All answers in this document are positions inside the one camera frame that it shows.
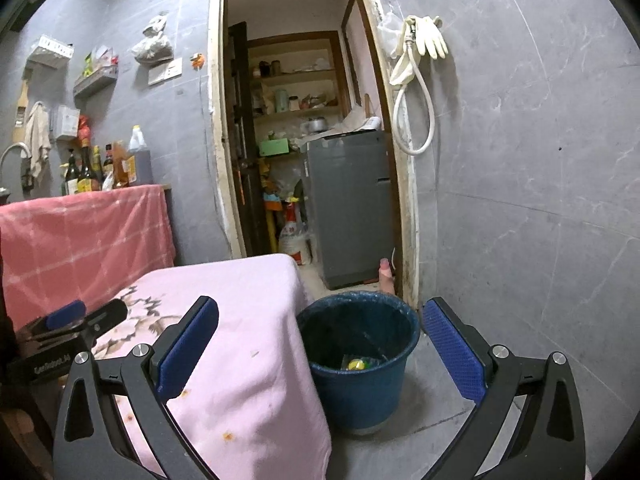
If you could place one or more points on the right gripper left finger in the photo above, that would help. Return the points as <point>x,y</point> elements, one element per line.
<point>179,348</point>

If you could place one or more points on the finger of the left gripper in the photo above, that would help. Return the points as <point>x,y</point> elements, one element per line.
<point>107,317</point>
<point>66,315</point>

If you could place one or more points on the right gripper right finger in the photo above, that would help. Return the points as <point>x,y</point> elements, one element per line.
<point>463,351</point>

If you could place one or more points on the blue trash bucket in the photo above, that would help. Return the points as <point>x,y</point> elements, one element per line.
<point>357,345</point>

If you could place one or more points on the left hand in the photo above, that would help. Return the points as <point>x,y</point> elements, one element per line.
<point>22,430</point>

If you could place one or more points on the red plaid cloth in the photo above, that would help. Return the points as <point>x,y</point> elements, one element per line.
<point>81,247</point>

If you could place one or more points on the pink slipper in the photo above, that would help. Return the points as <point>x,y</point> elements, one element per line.
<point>386,282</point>

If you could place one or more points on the dark sauce bottle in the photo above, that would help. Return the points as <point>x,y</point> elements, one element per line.
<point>88,180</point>

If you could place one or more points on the metal faucet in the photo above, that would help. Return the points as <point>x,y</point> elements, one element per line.
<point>13,160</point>

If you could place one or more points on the large dark vinegar jug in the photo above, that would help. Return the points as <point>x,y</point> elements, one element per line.
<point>139,165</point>

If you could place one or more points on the white rice sack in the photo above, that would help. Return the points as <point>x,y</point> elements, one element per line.
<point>292,240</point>

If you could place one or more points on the hanging beige towel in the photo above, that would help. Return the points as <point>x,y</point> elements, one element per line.
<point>37,138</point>

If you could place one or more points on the grey washing machine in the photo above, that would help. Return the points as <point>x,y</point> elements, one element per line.
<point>348,200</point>

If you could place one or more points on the green box on shelf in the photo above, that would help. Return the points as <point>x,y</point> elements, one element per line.
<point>274,147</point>

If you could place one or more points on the white rubber gloves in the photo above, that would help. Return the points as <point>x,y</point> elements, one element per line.
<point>417,37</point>

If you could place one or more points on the white wall box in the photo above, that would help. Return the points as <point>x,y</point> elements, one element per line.
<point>65,123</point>

